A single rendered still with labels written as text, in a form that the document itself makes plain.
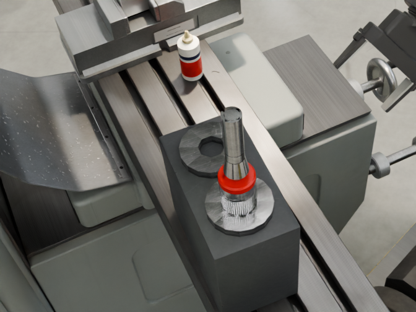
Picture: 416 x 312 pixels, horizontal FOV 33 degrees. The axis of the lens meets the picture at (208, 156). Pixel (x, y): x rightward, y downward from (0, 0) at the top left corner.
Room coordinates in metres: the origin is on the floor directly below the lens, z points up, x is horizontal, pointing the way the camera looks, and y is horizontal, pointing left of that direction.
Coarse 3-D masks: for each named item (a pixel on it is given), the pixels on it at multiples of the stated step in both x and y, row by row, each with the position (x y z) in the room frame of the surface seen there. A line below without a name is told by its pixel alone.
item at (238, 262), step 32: (192, 128) 0.64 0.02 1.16; (192, 160) 0.58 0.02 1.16; (256, 160) 0.58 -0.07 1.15; (192, 192) 0.54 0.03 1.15; (192, 224) 0.52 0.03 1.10; (224, 224) 0.47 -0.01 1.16; (256, 224) 0.47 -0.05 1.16; (288, 224) 0.47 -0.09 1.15; (224, 256) 0.43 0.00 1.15; (256, 256) 0.44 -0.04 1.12; (288, 256) 0.46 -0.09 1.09; (224, 288) 0.43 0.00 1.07; (256, 288) 0.44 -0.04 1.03; (288, 288) 0.46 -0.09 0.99
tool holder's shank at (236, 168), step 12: (228, 108) 0.51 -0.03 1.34; (228, 120) 0.50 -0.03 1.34; (240, 120) 0.50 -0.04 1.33; (228, 132) 0.49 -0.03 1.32; (240, 132) 0.50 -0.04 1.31; (228, 144) 0.49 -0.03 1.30; (240, 144) 0.49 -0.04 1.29; (228, 156) 0.50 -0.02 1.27; (240, 156) 0.49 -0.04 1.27; (228, 168) 0.49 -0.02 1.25; (240, 168) 0.49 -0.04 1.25
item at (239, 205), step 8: (224, 192) 0.49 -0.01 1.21; (248, 192) 0.48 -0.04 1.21; (256, 192) 0.50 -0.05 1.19; (224, 200) 0.49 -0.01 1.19; (232, 200) 0.48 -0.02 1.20; (240, 200) 0.48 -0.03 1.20; (248, 200) 0.48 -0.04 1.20; (256, 200) 0.50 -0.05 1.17; (224, 208) 0.49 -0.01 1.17; (232, 208) 0.48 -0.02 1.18; (240, 208) 0.48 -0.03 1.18; (248, 208) 0.48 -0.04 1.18; (240, 216) 0.48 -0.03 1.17
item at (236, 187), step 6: (222, 168) 0.52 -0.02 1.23; (252, 168) 0.51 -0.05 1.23; (222, 174) 0.51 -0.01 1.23; (252, 174) 0.50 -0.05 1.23; (222, 180) 0.50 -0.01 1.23; (228, 180) 0.50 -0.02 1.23; (240, 180) 0.49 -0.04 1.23; (246, 180) 0.49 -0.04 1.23; (252, 180) 0.49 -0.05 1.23; (222, 186) 0.49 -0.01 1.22; (228, 186) 0.49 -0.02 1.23; (234, 186) 0.49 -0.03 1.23; (240, 186) 0.48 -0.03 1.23; (246, 186) 0.48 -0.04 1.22; (252, 186) 0.49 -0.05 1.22; (228, 192) 0.48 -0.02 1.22; (234, 192) 0.48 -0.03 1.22; (240, 192) 0.48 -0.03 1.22
